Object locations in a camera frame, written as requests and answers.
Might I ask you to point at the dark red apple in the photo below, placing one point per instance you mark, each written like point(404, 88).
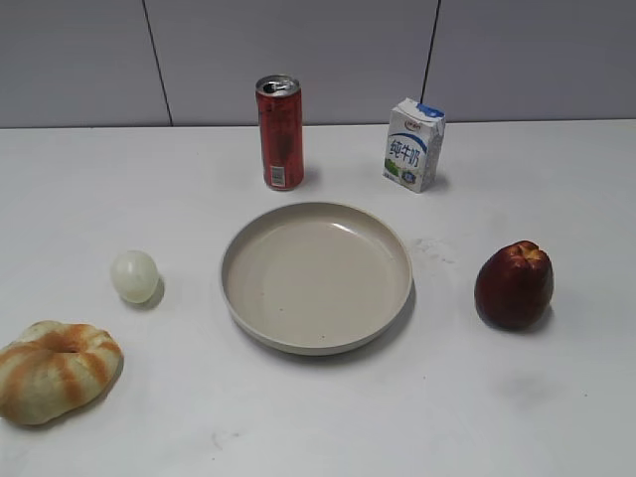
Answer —
point(514, 287)

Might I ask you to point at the beige round plate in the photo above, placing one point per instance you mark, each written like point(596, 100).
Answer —
point(316, 279)

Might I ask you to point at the white blue milk carton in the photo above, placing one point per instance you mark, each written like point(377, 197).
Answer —
point(414, 142)

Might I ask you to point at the red soda can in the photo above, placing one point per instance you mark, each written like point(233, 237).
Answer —
point(279, 107)

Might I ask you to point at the white egg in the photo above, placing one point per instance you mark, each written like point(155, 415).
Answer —
point(134, 276)

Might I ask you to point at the striped bagel bread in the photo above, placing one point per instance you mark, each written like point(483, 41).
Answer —
point(54, 368)

